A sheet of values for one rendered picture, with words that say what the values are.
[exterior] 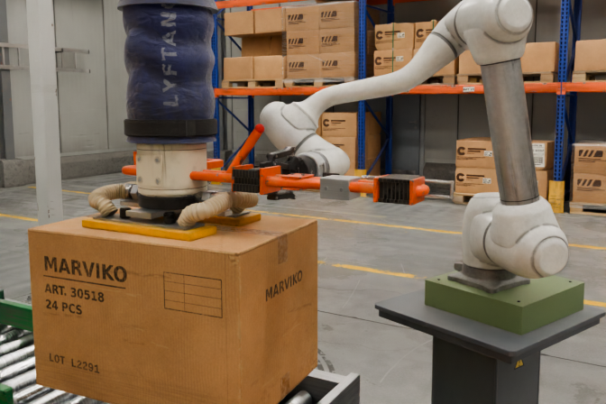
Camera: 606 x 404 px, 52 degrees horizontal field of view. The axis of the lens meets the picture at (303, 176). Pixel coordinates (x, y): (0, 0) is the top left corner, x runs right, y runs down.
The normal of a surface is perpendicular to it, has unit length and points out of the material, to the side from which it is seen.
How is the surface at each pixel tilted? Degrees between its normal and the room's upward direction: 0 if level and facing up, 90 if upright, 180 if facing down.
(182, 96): 79
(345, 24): 90
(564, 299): 90
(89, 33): 90
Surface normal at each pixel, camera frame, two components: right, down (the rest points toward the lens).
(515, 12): 0.20, 0.02
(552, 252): 0.25, 0.23
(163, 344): -0.43, 0.11
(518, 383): 0.63, 0.09
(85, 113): 0.86, 0.06
